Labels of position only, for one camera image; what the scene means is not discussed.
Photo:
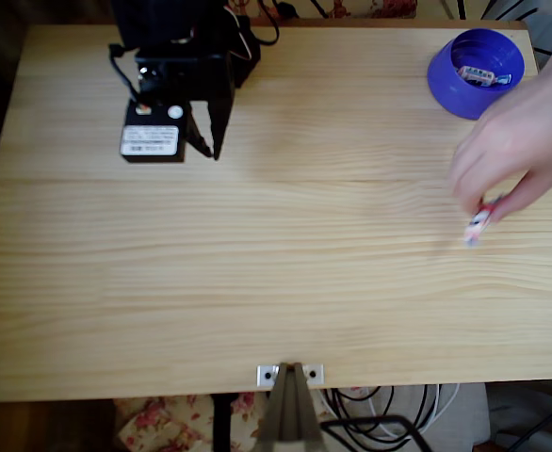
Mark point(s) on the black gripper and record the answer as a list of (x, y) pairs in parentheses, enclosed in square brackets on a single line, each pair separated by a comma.
[(217, 96)]

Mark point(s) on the pink white candy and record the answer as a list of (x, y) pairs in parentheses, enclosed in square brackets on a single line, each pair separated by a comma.
[(478, 74), (475, 226)]

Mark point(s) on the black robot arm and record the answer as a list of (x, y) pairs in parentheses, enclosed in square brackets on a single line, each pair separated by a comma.
[(163, 19)]

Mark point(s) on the purple plastic bowl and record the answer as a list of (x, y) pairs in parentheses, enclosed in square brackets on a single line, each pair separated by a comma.
[(445, 89)]

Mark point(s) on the person's bare hand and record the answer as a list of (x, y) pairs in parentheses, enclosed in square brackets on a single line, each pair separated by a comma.
[(516, 146)]

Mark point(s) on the floral patterned cloth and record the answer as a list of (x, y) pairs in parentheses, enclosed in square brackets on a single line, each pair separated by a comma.
[(389, 7), (163, 424)]

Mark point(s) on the black camera box white label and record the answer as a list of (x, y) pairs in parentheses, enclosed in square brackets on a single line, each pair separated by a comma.
[(151, 141)]

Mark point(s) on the silver metal mounting bracket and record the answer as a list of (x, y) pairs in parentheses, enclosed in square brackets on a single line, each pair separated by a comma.
[(263, 372)]

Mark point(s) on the thin black post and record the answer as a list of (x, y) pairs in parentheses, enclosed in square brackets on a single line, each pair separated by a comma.
[(460, 8)]

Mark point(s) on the metal clamp bracket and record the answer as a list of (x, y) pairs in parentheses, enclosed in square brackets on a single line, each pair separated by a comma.
[(290, 409)]

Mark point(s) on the black table leg post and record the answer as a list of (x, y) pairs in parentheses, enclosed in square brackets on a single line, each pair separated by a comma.
[(222, 424)]

